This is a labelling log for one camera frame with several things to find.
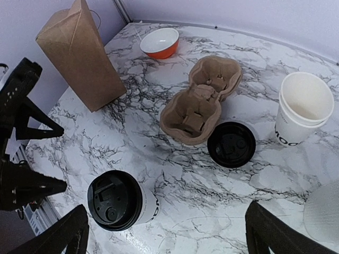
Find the brown paper takeout bag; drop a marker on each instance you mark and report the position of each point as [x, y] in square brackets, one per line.
[72, 43]

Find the orange white bowl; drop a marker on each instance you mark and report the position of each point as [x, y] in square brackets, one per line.
[161, 43]

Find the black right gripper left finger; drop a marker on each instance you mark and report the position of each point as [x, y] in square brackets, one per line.
[69, 234]

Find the brown cardboard cup carrier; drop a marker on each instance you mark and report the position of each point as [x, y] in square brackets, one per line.
[192, 114]

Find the white utensil holder cup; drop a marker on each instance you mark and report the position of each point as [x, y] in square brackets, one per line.
[321, 213]

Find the white paper coffee cup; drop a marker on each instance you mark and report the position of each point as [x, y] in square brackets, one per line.
[148, 203]

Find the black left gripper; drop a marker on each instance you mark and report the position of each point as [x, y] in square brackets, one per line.
[21, 119]

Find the left aluminium corner post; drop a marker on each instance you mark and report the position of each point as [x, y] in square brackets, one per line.
[122, 11]

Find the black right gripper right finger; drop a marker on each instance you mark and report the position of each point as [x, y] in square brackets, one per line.
[265, 233]

